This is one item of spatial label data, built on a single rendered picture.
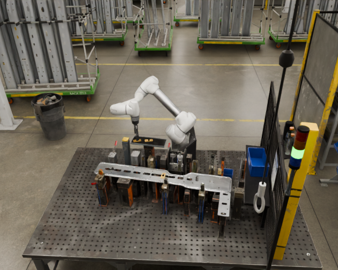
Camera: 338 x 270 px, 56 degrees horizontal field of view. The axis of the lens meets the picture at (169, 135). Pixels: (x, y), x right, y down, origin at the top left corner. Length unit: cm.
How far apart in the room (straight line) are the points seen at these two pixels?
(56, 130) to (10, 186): 123
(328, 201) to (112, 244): 293
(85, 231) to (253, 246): 154
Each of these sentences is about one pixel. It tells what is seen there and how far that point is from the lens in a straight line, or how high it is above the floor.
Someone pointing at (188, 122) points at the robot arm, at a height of 121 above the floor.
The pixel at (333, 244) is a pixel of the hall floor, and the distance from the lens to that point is 428.
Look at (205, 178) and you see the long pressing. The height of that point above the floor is 100.
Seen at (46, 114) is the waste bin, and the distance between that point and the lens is 554.
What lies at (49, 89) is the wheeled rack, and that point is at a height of 30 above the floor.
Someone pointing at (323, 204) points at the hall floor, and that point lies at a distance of 469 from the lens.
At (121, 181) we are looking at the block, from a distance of 313.
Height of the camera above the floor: 309
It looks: 34 degrees down
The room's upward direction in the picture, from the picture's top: 1 degrees counter-clockwise
